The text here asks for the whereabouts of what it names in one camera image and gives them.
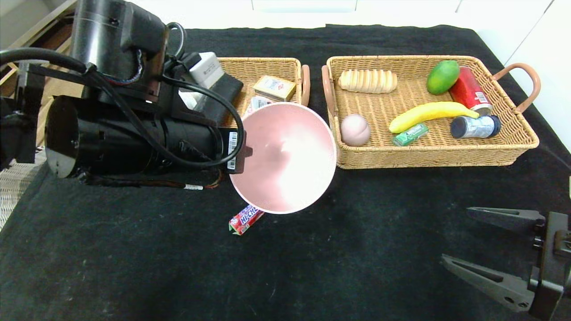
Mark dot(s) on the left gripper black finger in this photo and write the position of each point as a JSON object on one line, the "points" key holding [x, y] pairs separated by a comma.
{"points": [[247, 153]]}

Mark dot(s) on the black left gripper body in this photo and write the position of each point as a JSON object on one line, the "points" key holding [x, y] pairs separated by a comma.
{"points": [[233, 150]]}

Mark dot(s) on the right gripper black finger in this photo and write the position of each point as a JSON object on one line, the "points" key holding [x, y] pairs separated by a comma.
{"points": [[490, 281], [508, 217]]}

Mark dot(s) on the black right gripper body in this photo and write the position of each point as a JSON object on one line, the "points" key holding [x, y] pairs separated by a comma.
{"points": [[555, 256]]}

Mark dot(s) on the pink bowl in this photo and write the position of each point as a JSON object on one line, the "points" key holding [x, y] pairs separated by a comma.
{"points": [[290, 160]]}

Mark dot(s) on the clear plastic cutlery case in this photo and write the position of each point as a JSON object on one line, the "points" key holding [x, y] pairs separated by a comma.
{"points": [[258, 103]]}

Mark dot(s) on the black leather glasses case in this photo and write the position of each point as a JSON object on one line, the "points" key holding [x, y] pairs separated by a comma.
{"points": [[227, 96]]}

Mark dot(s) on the red Hi-Chew candy pack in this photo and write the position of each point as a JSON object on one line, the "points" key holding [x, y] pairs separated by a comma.
{"points": [[245, 219]]}

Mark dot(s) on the pink peach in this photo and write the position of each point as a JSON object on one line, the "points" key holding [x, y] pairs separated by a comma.
{"points": [[355, 130]]}

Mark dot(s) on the striped bread roll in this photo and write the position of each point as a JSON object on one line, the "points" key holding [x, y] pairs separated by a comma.
{"points": [[368, 81]]}

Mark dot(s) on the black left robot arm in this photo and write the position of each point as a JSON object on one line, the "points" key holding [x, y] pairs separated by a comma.
{"points": [[98, 133]]}

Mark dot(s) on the small yellow card box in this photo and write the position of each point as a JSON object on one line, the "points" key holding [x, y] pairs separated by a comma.
{"points": [[275, 88]]}

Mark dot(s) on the small silver jar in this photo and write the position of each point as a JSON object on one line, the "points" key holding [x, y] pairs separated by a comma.
{"points": [[476, 127]]}

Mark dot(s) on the green gum pack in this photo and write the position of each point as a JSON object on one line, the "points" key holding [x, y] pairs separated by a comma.
{"points": [[410, 134]]}

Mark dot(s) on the black tablecloth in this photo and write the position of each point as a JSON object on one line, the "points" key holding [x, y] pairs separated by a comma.
{"points": [[312, 267]]}

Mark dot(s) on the yellow banana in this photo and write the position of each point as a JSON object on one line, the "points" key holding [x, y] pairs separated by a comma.
{"points": [[428, 112]]}

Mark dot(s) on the red soda can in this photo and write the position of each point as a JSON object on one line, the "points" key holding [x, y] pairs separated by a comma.
{"points": [[468, 91]]}

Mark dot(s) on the white low bench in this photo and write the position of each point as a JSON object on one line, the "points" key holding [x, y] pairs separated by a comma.
{"points": [[312, 18]]}

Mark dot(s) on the green mango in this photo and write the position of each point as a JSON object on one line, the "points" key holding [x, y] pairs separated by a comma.
{"points": [[443, 77]]}

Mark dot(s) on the white woven chair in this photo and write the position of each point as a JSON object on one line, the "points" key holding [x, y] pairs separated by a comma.
{"points": [[18, 187]]}

